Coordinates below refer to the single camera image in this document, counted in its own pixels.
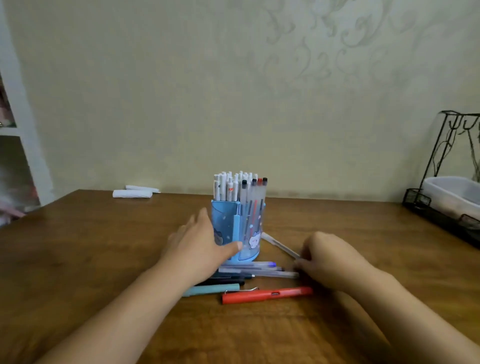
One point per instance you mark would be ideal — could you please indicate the person's left hand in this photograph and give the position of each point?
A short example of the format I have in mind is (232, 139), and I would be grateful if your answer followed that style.
(198, 251)

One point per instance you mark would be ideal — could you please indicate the person's right hand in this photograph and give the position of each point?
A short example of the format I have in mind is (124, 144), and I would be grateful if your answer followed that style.
(333, 262)

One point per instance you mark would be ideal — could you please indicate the blue pen holder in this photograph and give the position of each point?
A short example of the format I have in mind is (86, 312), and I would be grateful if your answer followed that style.
(225, 225)

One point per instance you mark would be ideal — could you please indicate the grey green pen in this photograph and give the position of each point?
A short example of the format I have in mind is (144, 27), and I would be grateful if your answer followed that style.
(213, 289)

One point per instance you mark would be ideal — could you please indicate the black pen white print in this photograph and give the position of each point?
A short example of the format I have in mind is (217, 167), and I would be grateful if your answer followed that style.
(228, 281)

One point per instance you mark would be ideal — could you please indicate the dark blue pen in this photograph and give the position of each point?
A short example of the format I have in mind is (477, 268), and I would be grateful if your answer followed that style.
(236, 276)

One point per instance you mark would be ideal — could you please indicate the stack of frosted capped pens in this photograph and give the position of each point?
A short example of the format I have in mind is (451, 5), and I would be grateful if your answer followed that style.
(262, 270)

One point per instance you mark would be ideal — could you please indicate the red pen silver clip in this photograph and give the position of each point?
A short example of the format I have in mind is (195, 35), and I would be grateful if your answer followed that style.
(262, 295)

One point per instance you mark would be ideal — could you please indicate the bunch of frosted pens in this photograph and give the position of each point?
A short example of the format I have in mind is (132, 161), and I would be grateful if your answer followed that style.
(253, 195)

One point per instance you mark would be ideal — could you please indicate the person's right forearm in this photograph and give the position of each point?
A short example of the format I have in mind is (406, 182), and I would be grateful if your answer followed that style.
(412, 322)

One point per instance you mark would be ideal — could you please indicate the person's left forearm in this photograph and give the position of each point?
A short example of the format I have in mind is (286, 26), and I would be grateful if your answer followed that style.
(112, 326)

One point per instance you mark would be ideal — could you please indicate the thin rolled white paper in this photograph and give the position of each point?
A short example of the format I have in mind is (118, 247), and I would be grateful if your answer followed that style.
(142, 188)

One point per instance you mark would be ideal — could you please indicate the thick rolled white paper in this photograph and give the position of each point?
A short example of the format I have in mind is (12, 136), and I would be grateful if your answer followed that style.
(131, 194)

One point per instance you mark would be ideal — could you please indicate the brown wooden table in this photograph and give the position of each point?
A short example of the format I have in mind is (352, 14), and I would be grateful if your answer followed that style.
(93, 243)

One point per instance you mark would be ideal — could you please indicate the clear plastic container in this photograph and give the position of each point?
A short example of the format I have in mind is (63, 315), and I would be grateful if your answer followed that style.
(453, 195)

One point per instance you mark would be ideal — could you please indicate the pink folding stand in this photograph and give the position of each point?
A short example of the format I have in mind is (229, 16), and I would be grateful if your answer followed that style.
(11, 210)

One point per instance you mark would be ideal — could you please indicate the white shelf unit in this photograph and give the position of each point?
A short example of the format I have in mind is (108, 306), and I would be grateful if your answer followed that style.
(26, 131)

